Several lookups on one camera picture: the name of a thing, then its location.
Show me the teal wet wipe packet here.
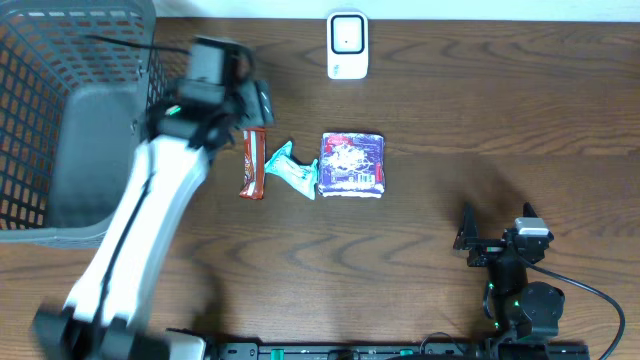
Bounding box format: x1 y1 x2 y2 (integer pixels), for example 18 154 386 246
265 141 319 200

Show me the red-brown chocolate bar wrapper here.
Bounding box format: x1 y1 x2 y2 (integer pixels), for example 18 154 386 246
240 127 266 200

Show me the white barcode scanner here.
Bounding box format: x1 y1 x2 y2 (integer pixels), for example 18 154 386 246
326 11 369 80

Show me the purple tissue pack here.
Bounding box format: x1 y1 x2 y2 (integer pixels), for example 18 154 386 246
318 132 385 198

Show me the grey plastic mesh basket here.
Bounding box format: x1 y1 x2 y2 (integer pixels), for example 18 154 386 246
1 0 166 248

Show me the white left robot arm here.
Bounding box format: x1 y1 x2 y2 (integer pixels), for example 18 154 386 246
32 78 274 359

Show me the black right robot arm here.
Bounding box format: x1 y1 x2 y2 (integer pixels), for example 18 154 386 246
453 203 565 343

